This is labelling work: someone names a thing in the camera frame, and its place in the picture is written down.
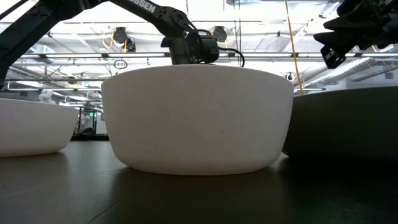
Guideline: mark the white plastic bowl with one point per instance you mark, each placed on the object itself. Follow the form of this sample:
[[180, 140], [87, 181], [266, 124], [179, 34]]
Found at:
[[31, 127], [196, 124]]

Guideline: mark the grey horizontal rail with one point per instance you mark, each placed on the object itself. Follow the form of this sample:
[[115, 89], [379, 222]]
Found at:
[[46, 80]]

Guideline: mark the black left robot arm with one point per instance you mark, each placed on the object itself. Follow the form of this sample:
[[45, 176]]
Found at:
[[149, 9]]

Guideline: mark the white robot figure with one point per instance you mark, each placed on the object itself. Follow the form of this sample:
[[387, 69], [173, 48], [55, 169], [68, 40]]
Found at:
[[46, 97]]

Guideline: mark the small round ceiling reel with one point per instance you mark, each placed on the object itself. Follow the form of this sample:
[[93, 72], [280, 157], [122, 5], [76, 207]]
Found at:
[[289, 77]]

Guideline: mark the black table edge frame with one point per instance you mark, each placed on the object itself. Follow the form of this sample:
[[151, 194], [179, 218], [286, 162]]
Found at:
[[90, 137]]

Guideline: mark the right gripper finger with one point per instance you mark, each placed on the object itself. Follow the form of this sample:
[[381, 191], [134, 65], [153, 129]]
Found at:
[[334, 56], [342, 32]]

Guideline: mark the silver ventilation duct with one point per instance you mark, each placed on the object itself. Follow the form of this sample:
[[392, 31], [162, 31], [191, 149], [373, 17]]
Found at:
[[351, 70], [43, 49]]

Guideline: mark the gray plastic bowl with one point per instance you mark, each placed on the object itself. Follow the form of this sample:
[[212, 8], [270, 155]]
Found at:
[[342, 124]]

